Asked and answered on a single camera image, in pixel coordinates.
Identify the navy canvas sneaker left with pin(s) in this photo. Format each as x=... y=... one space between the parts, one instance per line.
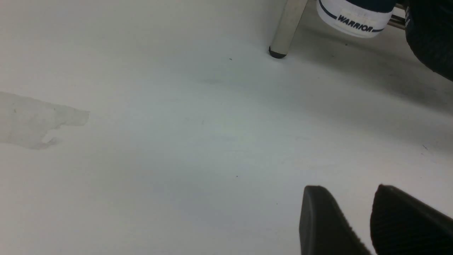
x=358 y=18

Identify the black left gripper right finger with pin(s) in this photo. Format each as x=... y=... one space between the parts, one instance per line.
x=400 y=224

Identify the black knit sneaker left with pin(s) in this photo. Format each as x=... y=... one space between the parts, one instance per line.
x=429 y=34

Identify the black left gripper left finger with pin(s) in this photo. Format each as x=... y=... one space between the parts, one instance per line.
x=323 y=228

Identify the stainless steel shoe rack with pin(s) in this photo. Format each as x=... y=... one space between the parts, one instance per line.
x=290 y=19

